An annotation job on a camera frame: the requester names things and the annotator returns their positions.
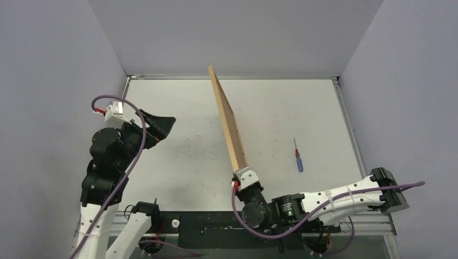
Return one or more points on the wooden picture frame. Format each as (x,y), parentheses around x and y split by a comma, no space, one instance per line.
(229,124)

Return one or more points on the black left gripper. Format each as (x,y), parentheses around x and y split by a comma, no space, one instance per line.
(160,126)

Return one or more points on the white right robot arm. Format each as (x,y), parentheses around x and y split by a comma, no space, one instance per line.
(377,191)

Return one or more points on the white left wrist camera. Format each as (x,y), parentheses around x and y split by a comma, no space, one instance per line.
(113,115)

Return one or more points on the blue red screwdriver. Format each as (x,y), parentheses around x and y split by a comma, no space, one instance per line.
(298,157)

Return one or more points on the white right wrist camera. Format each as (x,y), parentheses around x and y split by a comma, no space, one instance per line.
(245,177)

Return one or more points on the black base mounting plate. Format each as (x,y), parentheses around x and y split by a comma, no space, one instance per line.
(221,230)

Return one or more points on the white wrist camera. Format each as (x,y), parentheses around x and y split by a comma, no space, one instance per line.
(113,115)
(245,177)

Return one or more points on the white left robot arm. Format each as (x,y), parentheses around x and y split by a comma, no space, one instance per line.
(115,150)

